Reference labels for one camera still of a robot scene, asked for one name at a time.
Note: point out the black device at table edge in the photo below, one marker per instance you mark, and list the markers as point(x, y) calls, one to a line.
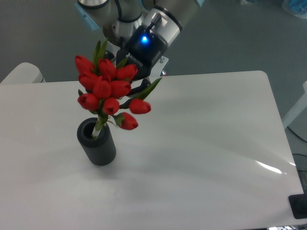
point(298, 204)

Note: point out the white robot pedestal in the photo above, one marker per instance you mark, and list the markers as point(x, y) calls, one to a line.
point(158, 64)

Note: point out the blue plastic bag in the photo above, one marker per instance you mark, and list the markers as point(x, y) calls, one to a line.
point(297, 8)

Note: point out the white table leg frame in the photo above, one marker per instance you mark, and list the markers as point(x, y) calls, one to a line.
point(296, 109)

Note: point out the white rounded furniture piece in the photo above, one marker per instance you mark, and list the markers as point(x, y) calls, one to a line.
point(24, 73)

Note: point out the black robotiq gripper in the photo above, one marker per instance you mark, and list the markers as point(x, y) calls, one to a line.
point(143, 49)

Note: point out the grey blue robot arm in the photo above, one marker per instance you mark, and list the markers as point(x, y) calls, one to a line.
point(164, 18)

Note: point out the red tulip bouquet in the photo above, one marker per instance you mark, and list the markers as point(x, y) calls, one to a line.
point(105, 84)

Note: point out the dark grey ribbed vase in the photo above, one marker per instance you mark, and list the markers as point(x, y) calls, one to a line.
point(100, 151)

